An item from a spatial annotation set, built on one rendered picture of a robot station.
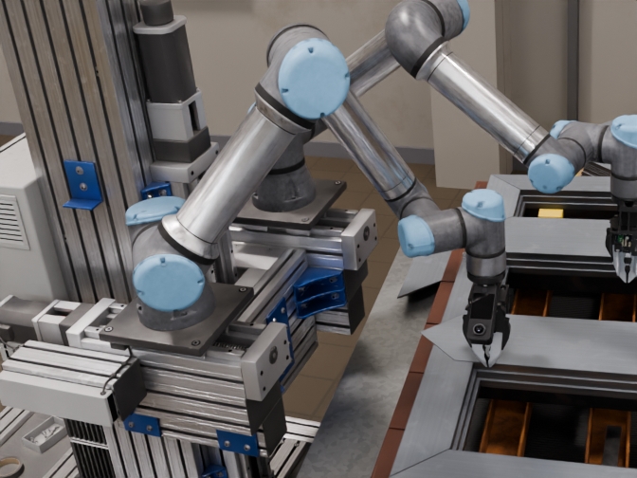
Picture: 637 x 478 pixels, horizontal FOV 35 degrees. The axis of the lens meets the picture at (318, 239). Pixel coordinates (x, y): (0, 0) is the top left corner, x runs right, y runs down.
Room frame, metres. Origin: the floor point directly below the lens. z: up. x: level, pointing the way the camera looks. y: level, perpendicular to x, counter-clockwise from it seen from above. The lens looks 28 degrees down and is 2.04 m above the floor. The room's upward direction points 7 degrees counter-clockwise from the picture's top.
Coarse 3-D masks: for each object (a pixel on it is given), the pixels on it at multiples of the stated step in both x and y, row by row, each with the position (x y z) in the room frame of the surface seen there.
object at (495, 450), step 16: (528, 304) 2.10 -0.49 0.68; (544, 304) 2.09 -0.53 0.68; (496, 400) 1.73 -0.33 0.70; (496, 416) 1.69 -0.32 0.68; (512, 416) 1.68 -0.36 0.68; (528, 416) 1.65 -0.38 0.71; (496, 432) 1.64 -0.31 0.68; (512, 432) 1.63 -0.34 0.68; (480, 448) 1.55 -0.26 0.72; (496, 448) 1.59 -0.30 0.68; (512, 448) 1.59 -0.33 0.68
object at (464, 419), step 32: (576, 192) 2.33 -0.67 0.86; (608, 192) 2.30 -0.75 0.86; (512, 256) 2.05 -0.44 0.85; (544, 256) 2.03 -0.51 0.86; (576, 256) 2.00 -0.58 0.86; (480, 384) 1.62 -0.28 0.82; (512, 384) 1.60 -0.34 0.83; (544, 384) 1.58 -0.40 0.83; (576, 384) 1.57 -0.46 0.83; (608, 384) 1.55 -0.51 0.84
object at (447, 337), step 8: (448, 320) 1.80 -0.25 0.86; (456, 320) 1.80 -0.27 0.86; (440, 328) 1.77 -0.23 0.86; (448, 328) 1.77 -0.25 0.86; (456, 328) 1.77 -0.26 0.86; (440, 336) 1.75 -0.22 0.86; (448, 336) 1.74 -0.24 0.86; (456, 336) 1.74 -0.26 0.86; (440, 344) 1.71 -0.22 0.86; (448, 344) 1.71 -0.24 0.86; (456, 344) 1.71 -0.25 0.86; (448, 352) 1.68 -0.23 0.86; (456, 352) 1.68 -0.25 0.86
